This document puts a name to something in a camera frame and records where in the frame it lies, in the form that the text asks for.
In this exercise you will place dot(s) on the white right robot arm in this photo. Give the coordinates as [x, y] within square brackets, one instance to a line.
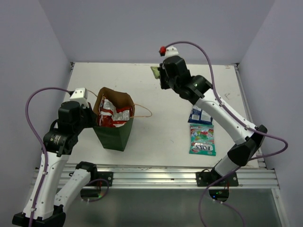
[200, 92]

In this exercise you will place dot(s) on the small green snack packet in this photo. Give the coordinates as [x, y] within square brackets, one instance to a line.
[156, 72]

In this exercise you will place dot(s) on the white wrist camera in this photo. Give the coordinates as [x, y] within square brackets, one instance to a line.
[168, 51]
[80, 95]

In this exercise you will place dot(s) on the black right base bracket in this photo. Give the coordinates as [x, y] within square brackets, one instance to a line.
[205, 177]

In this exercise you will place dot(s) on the red Doritos chip bag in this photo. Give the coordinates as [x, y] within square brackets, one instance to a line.
[112, 117]

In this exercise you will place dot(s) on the black base bracket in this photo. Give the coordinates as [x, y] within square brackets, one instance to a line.
[205, 177]
[104, 178]

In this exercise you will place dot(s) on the green paper bag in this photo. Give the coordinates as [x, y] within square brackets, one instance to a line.
[115, 138]

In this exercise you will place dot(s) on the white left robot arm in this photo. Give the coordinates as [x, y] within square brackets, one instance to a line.
[46, 206]

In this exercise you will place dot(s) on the teal Fox's candy bag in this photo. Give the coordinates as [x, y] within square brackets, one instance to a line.
[202, 140]

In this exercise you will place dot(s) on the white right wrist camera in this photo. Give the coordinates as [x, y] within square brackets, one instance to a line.
[168, 51]

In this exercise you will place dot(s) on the blue crisps bag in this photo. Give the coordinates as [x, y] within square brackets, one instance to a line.
[198, 116]

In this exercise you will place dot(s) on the aluminium mounting rail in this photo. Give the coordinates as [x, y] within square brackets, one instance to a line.
[159, 177]

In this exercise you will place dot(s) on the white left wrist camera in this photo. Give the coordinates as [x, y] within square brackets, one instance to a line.
[80, 95]

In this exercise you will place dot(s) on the black left base bracket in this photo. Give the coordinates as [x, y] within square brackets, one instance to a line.
[104, 178]

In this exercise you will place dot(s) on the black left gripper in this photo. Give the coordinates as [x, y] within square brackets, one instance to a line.
[93, 115]

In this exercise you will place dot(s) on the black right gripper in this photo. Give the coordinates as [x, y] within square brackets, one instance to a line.
[163, 85]

